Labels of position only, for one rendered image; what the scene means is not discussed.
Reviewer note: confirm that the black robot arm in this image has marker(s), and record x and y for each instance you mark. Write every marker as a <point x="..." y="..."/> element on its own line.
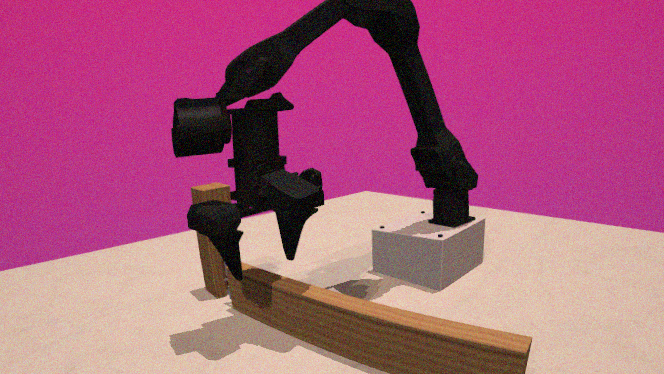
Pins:
<point x="203" y="126"/>

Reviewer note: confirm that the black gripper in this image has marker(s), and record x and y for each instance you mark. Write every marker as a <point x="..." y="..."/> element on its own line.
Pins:
<point x="219" y="220"/>

